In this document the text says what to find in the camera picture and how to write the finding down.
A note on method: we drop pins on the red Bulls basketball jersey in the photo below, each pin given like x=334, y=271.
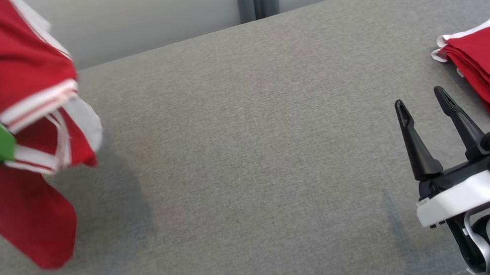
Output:
x=9, y=58

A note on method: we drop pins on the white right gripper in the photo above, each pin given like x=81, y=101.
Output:
x=457, y=198

